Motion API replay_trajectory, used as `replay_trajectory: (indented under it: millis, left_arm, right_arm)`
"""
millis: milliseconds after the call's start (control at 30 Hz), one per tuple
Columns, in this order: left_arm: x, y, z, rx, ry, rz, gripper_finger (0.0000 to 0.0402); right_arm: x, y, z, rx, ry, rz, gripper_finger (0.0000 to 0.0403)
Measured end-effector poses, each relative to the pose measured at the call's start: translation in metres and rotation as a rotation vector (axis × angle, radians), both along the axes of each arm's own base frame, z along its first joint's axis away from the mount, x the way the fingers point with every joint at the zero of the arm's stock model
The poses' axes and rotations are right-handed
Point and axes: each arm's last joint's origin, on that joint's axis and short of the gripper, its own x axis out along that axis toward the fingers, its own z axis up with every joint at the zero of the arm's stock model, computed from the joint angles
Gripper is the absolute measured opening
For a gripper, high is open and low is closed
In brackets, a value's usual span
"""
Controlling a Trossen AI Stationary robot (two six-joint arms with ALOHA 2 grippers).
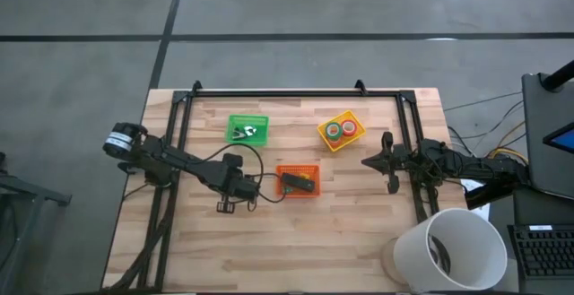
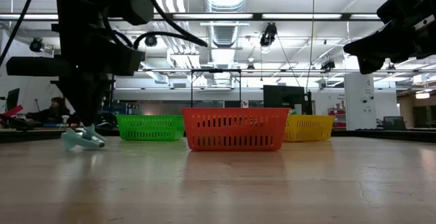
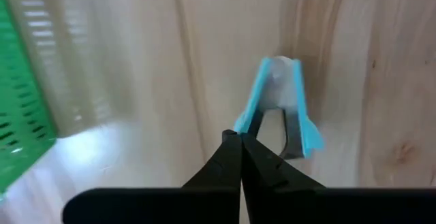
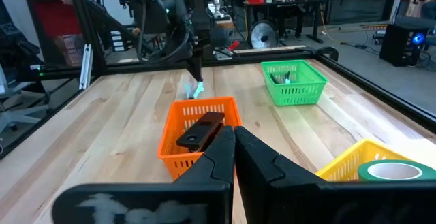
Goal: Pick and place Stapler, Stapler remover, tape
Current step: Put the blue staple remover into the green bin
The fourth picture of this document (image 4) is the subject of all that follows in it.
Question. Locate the computer tower blue light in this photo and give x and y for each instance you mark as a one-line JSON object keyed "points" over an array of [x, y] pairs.
{"points": [[398, 43]]}

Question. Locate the black work desk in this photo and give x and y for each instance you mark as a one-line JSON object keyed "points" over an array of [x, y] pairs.
{"points": [[316, 16]]}

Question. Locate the wooden plank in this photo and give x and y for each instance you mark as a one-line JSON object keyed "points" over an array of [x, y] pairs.
{"points": [[269, 49]]}

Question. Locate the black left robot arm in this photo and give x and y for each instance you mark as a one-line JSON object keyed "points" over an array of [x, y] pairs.
{"points": [[173, 9]]}

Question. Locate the black frame clamp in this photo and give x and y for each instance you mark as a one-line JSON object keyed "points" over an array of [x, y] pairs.
{"points": [[323, 52]]}

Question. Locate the black stapler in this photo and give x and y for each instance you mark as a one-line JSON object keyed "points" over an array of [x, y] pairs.
{"points": [[201, 132]]}

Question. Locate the orange plastic basket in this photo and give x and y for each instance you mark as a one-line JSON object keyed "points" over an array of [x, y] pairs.
{"points": [[170, 162]]}

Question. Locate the black staple remover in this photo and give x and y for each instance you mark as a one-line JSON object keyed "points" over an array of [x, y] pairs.
{"points": [[287, 76]]}

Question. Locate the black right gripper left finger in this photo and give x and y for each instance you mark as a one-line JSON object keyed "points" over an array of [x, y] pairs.
{"points": [[204, 200]]}

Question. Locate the yellow plastic basket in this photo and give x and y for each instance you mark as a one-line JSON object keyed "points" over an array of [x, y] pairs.
{"points": [[340, 169]]}

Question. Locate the green staple remover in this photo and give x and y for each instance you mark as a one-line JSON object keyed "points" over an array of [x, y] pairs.
{"points": [[197, 90]]}

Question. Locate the white aluminium bar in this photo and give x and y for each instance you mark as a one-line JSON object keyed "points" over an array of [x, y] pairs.
{"points": [[86, 67]]}

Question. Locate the green plastic basket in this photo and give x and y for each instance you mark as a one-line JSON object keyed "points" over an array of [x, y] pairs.
{"points": [[293, 94]]}

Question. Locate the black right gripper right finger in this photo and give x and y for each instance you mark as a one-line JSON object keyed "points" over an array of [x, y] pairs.
{"points": [[272, 200]]}

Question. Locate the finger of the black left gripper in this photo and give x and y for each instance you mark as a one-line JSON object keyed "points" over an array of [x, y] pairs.
{"points": [[191, 69], [199, 71]]}

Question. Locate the green tape roll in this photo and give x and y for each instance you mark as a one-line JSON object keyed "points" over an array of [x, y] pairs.
{"points": [[362, 173]]}

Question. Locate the standing person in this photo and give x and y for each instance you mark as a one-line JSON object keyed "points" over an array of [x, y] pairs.
{"points": [[51, 13]]}

